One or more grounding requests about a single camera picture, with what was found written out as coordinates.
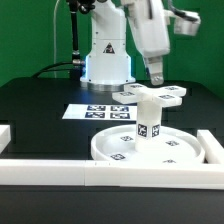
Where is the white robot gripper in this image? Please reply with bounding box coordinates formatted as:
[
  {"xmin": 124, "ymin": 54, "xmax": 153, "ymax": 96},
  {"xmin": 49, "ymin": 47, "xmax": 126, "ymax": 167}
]
[{"xmin": 127, "ymin": 0, "xmax": 170, "ymax": 86}]

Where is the white cross-shaped table base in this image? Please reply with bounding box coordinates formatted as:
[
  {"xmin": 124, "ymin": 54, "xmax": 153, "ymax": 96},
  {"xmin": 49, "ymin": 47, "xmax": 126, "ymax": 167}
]
[{"xmin": 112, "ymin": 83, "xmax": 187, "ymax": 107}]

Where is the white round table top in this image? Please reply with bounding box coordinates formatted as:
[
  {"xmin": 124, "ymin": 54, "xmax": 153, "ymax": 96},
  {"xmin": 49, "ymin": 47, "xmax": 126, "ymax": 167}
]
[{"xmin": 91, "ymin": 124, "xmax": 205, "ymax": 164}]

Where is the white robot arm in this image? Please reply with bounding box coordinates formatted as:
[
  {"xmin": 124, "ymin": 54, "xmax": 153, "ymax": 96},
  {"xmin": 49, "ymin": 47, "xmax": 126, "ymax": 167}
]
[{"xmin": 80, "ymin": 0, "xmax": 170, "ymax": 91}]

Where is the white fiducial marker sheet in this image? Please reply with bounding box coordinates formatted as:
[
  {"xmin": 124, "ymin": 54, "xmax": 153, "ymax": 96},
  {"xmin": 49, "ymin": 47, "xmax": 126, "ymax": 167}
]
[{"xmin": 63, "ymin": 104, "xmax": 137, "ymax": 121}]

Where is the white right fence block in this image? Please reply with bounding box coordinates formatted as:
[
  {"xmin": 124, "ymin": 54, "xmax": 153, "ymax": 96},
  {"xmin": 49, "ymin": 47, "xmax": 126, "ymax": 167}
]
[{"xmin": 197, "ymin": 130, "xmax": 224, "ymax": 165}]

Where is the white fence block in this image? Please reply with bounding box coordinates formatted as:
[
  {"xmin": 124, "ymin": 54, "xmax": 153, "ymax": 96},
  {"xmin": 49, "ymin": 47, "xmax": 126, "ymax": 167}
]
[
  {"xmin": 0, "ymin": 125, "xmax": 11, "ymax": 154},
  {"xmin": 197, "ymin": 130, "xmax": 224, "ymax": 165}
]

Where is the white left fence block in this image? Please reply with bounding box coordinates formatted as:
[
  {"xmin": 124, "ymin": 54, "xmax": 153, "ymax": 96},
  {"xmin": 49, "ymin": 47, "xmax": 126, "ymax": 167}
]
[{"xmin": 0, "ymin": 125, "xmax": 11, "ymax": 154}]

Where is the white front fence bar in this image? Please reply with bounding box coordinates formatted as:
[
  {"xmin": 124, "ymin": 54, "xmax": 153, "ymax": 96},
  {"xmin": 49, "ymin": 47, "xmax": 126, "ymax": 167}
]
[{"xmin": 0, "ymin": 159, "xmax": 224, "ymax": 190}]

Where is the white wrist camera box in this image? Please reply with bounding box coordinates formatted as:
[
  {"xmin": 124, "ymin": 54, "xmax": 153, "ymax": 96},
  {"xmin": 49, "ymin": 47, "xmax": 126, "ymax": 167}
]
[{"xmin": 174, "ymin": 11, "xmax": 201, "ymax": 36}]

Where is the black cable bundle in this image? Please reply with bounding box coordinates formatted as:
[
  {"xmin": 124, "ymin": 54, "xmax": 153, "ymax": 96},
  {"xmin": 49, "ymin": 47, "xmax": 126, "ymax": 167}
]
[{"xmin": 31, "ymin": 59, "xmax": 86, "ymax": 79}]

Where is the black camera stand pole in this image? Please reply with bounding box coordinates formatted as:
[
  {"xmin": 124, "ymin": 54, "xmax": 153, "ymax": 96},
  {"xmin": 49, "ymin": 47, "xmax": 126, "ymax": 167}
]
[{"xmin": 65, "ymin": 0, "xmax": 98, "ymax": 64}]

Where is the white hanging cable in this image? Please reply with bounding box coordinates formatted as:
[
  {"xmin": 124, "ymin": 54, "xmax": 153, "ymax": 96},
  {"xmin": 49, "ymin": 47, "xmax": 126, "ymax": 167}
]
[{"xmin": 53, "ymin": 0, "xmax": 63, "ymax": 79}]

